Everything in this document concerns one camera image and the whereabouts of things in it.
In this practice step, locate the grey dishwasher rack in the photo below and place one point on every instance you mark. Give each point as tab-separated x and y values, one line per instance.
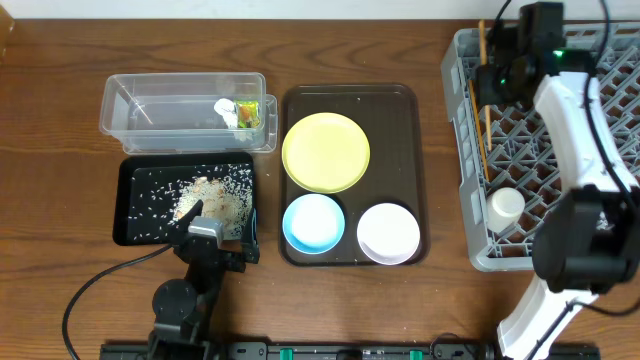
522	156

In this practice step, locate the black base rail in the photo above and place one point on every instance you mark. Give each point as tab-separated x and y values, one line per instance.
262	351

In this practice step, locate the dark brown serving tray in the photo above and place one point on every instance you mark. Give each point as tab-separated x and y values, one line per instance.
388	114

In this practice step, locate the black waste tray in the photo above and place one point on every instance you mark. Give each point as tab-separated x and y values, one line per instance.
130	165

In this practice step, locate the rice and food scraps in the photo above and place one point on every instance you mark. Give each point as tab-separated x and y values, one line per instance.
162	195

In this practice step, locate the white tissue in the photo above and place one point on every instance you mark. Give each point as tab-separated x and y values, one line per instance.
226	108

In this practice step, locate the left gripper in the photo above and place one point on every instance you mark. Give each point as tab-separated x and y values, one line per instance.
220	256

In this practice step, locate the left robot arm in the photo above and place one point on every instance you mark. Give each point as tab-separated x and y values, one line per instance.
183	307

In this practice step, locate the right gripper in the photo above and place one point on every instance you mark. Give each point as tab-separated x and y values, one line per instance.
485	81

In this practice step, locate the clear plastic waste bin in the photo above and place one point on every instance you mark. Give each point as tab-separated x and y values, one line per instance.
165	113

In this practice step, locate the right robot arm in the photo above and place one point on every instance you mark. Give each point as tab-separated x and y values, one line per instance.
590	241

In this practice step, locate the white plastic cup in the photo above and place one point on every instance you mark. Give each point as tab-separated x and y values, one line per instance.
505	207

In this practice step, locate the yellow plate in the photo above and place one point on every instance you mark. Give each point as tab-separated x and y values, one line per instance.
325	153

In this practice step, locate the green snack wrapper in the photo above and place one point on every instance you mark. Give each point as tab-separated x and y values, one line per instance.
248	113

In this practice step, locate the light blue bowl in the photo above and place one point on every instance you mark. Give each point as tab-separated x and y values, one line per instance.
313	224

